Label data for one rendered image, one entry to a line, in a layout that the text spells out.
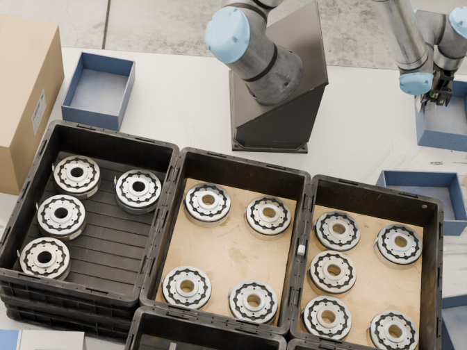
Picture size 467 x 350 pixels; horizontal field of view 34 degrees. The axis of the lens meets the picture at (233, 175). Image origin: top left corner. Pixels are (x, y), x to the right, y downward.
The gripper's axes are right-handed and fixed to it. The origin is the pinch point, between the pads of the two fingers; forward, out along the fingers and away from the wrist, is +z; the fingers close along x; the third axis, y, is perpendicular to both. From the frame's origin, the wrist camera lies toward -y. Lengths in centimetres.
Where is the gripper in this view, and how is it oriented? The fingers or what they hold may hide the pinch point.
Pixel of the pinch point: (421, 105)
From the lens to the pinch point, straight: 215.7
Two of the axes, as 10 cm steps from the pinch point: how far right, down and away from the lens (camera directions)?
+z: -1.0, 5.7, 8.1
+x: 9.9, 1.3, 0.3
